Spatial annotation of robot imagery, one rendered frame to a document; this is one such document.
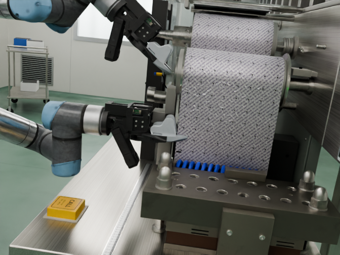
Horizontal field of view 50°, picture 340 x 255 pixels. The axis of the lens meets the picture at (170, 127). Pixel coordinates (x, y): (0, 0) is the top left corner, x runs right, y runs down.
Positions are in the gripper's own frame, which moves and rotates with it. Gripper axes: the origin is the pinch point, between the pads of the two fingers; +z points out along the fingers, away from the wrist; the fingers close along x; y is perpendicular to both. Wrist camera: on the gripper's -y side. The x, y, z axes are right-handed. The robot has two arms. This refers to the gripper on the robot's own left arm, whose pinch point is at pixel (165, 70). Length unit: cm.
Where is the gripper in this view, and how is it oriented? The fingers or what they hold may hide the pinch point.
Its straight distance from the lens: 96.4
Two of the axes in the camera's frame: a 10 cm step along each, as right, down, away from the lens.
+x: 1.0, -2.5, 9.6
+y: 7.1, -6.6, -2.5
